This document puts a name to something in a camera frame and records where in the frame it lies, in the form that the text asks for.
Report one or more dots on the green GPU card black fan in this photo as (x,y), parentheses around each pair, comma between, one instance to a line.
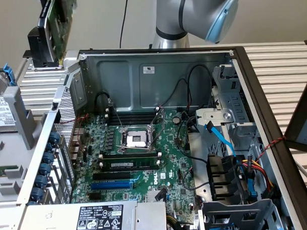
(59,33)

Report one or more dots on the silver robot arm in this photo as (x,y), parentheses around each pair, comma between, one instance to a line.
(192,15)

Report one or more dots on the black GPU holder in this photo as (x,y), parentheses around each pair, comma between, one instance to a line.
(41,48)

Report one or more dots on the metal socket cover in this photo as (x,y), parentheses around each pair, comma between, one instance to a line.
(158,122)

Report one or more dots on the thin metal locking lever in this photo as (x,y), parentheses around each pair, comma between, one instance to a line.
(115,113)
(159,135)

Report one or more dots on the round coin cell battery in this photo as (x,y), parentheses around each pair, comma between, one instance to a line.
(176,120)

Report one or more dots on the CPU socket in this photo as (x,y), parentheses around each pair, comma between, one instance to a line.
(135,139)

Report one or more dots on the green motherboard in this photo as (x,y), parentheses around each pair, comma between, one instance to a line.
(167,156)

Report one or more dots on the white sticker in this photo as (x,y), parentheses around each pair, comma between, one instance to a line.
(149,70)

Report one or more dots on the grey metal PC case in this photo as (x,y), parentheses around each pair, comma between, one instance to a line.
(119,76)

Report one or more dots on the green RAM stick with label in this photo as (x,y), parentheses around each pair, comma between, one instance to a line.
(129,165)

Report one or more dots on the long black expansion slot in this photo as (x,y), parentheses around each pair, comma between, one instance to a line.
(111,176)

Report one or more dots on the silver disk bay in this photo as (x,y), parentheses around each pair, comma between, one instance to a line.
(229,107)

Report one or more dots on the silver chipset heatsink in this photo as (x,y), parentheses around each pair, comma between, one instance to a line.
(155,195)

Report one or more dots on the short black expansion slot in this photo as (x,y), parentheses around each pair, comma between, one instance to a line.
(94,196)

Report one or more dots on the blue retention clip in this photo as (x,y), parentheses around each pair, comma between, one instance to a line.
(42,182)
(55,137)
(45,169)
(48,158)
(49,147)
(37,194)
(32,203)

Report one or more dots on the grey power supply with label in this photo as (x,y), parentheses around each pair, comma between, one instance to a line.
(102,219)

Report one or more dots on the blue drive latch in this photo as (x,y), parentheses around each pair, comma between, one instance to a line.
(252,194)

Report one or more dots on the grey drive cage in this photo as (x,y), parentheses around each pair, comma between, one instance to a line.
(240,219)

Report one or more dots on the grey parts rack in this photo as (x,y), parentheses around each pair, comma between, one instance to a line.
(14,130)

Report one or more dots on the dark framed side panel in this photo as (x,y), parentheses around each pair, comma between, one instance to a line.
(302,117)

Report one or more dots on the blue disk caddy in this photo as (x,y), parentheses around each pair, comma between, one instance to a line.
(9,74)

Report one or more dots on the silver hard disk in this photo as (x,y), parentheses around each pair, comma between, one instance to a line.
(2,107)

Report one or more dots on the black fan duct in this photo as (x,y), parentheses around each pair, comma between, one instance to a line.
(222,178)

